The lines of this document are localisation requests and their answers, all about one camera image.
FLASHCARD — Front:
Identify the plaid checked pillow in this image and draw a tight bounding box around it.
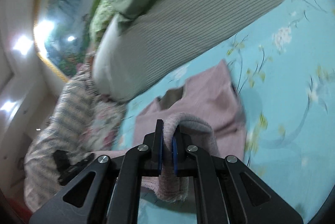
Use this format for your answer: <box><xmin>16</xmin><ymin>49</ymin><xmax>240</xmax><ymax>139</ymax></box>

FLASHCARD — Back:
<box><xmin>24</xmin><ymin>63</ymin><xmax>98</xmax><ymax>212</ymax></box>

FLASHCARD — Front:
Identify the small floral pillow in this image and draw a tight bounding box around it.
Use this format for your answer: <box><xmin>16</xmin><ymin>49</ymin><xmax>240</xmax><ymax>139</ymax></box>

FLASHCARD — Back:
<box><xmin>80</xmin><ymin>95</ymin><xmax>126</xmax><ymax>151</ymax></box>

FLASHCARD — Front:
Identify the grey-green striped pillow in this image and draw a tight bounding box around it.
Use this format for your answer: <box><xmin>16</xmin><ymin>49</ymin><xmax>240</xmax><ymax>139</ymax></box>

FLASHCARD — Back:
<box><xmin>92</xmin><ymin>0</ymin><xmax>284</xmax><ymax>101</ymax></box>

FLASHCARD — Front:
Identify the blue floral bed sheet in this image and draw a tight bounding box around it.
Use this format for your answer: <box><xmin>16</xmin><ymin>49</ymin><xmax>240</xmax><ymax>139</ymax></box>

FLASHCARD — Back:
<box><xmin>112</xmin><ymin>0</ymin><xmax>334</xmax><ymax>223</ymax></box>

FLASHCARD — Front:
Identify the framed landscape painting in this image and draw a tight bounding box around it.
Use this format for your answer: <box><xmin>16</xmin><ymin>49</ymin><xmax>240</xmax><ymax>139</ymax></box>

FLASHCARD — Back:
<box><xmin>33</xmin><ymin>0</ymin><xmax>101</xmax><ymax>81</ymax></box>

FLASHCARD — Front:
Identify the pink fuzzy garment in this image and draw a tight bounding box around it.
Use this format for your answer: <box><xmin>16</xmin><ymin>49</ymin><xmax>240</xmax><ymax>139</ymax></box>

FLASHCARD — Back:
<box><xmin>132</xmin><ymin>60</ymin><xmax>246</xmax><ymax>202</ymax></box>

